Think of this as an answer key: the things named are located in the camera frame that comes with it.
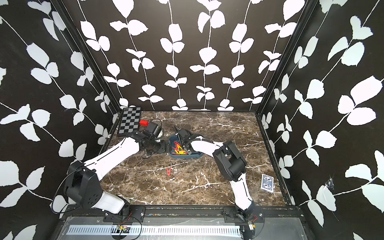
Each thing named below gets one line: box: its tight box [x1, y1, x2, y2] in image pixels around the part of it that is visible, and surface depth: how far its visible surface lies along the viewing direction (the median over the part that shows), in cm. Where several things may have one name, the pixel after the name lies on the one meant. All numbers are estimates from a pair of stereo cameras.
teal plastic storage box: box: [168, 135, 204, 159], surface depth 97 cm
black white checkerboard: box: [118, 107, 142, 135], surface depth 113 cm
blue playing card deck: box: [260, 173, 274, 193], surface depth 85 cm
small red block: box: [139, 120, 149, 127], surface depth 113 cm
